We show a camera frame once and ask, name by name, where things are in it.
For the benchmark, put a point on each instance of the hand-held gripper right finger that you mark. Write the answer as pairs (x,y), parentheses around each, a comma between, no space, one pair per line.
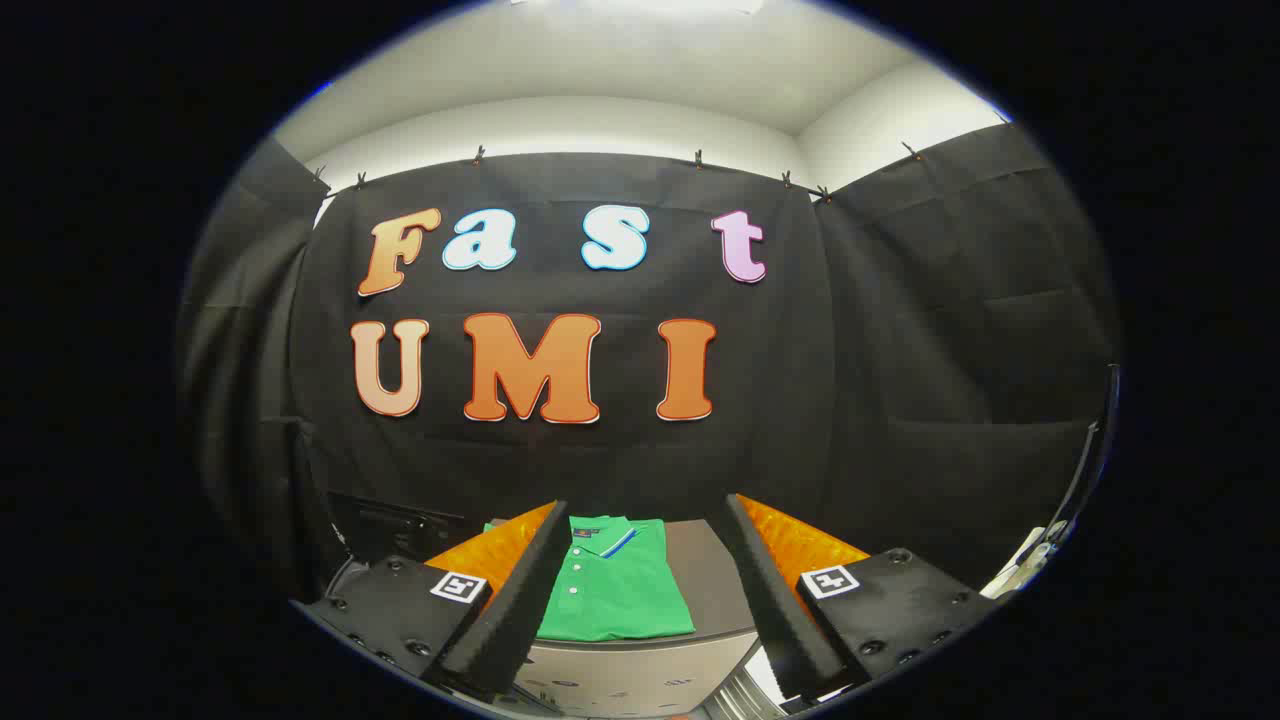
(770,600)

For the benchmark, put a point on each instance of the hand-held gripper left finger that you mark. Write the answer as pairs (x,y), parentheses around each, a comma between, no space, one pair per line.
(520,600)

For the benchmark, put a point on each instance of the green polo shirt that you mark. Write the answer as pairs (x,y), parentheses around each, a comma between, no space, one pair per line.
(610,590)

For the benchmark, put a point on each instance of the black backdrop cloth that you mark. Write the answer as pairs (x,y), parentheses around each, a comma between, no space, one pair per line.
(850,400)

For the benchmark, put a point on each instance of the white plastic object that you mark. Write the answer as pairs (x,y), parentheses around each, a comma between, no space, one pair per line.
(1025,560)

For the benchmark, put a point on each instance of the row of black cloth clips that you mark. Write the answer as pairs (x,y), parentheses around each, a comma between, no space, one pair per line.
(478,154)

